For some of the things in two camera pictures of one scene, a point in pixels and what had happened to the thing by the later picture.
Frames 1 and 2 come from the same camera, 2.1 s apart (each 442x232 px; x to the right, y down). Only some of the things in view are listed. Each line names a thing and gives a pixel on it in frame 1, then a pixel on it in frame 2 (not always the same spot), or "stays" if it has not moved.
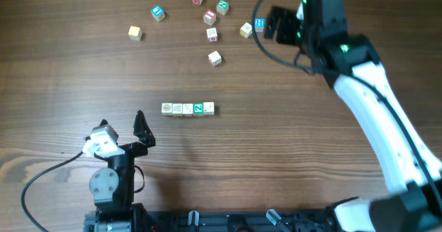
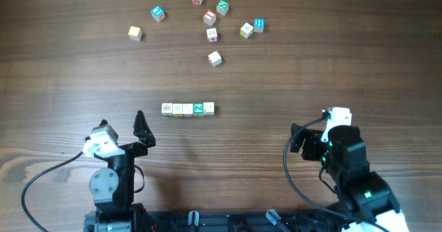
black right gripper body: x=289 y=27 -> x=313 y=146
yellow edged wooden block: x=177 y=110 stays
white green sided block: x=208 y=108 stays
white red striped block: x=187 y=109 stays
